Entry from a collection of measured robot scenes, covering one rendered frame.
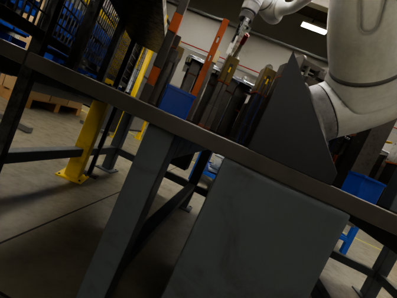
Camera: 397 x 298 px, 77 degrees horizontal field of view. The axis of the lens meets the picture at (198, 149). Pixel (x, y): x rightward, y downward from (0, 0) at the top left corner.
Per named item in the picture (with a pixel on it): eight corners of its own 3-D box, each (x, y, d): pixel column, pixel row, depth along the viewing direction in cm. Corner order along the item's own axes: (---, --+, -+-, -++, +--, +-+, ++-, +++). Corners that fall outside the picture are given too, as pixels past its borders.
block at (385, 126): (346, 191, 119) (390, 105, 115) (358, 197, 111) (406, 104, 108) (329, 184, 118) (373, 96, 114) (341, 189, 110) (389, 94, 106)
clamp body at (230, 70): (207, 130, 124) (237, 63, 121) (210, 132, 114) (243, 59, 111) (195, 125, 123) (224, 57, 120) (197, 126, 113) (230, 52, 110)
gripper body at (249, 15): (257, 13, 127) (249, 31, 128) (251, 19, 135) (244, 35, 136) (244, 6, 126) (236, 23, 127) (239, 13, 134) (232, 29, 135)
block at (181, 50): (159, 108, 149) (184, 51, 146) (159, 108, 141) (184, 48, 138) (147, 103, 148) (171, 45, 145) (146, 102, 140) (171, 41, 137)
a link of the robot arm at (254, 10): (257, 10, 135) (252, 20, 136) (242, 2, 134) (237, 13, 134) (263, 3, 126) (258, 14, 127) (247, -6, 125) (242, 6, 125)
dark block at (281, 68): (251, 149, 123) (288, 69, 119) (256, 151, 116) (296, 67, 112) (242, 145, 122) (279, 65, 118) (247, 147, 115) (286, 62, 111)
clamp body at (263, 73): (239, 145, 125) (271, 75, 122) (246, 148, 114) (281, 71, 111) (227, 139, 124) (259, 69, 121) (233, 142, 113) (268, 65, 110)
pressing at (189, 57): (375, 156, 165) (376, 154, 164) (407, 163, 142) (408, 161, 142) (184, 64, 142) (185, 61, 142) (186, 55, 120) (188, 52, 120)
